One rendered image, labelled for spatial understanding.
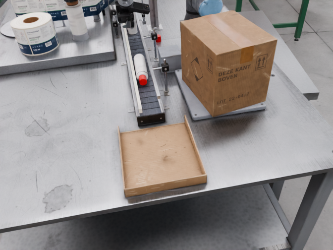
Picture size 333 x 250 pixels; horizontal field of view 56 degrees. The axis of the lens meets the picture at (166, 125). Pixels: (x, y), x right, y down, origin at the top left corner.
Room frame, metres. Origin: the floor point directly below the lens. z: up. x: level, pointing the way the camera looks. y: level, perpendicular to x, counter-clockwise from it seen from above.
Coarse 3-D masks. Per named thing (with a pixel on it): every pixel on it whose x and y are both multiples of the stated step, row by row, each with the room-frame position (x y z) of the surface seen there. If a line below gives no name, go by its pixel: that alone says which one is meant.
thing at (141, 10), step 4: (136, 4) 1.52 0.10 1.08; (140, 4) 1.54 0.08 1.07; (144, 4) 1.55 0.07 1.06; (148, 4) 1.56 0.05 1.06; (128, 8) 1.50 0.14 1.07; (132, 8) 1.49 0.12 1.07; (136, 8) 1.50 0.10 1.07; (140, 8) 1.51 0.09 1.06; (144, 8) 1.53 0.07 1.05; (148, 8) 1.53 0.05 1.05; (140, 12) 1.52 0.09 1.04; (144, 12) 1.52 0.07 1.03; (148, 12) 1.53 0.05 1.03
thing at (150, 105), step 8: (128, 40) 1.55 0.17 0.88; (136, 40) 1.55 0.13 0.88; (136, 48) 1.46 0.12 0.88; (144, 56) 1.37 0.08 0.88; (136, 80) 1.16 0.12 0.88; (152, 80) 1.15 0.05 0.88; (144, 88) 1.10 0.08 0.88; (152, 88) 1.09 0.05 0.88; (144, 96) 1.04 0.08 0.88; (152, 96) 1.04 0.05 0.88; (144, 104) 0.99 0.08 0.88; (152, 104) 0.98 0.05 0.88; (144, 112) 0.94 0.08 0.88; (152, 112) 0.93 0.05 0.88; (160, 112) 0.93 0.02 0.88
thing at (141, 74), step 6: (138, 54) 1.30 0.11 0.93; (138, 60) 1.25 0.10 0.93; (144, 60) 1.26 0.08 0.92; (138, 66) 1.19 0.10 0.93; (144, 66) 1.20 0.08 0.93; (138, 72) 1.15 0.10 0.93; (144, 72) 1.15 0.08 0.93; (138, 78) 1.14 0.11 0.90; (144, 78) 1.11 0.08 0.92; (144, 84) 1.10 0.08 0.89
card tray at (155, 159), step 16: (144, 128) 0.89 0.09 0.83; (160, 128) 0.89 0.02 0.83; (176, 128) 0.88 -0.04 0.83; (128, 144) 0.81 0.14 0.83; (144, 144) 0.81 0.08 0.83; (160, 144) 0.80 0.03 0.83; (176, 144) 0.80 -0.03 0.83; (192, 144) 0.79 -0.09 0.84; (128, 160) 0.74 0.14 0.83; (144, 160) 0.73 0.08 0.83; (160, 160) 0.72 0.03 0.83; (176, 160) 0.72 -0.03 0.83; (192, 160) 0.71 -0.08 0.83; (128, 176) 0.67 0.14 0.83; (144, 176) 0.66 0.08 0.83; (160, 176) 0.66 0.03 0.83; (176, 176) 0.65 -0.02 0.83; (192, 176) 0.65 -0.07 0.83; (128, 192) 0.59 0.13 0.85; (144, 192) 0.59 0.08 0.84
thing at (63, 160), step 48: (144, 0) 2.26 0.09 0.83; (0, 96) 1.19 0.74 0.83; (48, 96) 1.16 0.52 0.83; (96, 96) 1.13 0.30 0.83; (288, 96) 1.03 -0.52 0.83; (0, 144) 0.87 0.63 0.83; (48, 144) 0.85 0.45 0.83; (96, 144) 0.83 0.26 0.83; (240, 144) 0.78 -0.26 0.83; (288, 144) 0.76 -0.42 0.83; (0, 192) 0.64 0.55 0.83; (48, 192) 0.62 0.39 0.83; (96, 192) 0.61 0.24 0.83; (192, 192) 0.58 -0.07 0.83
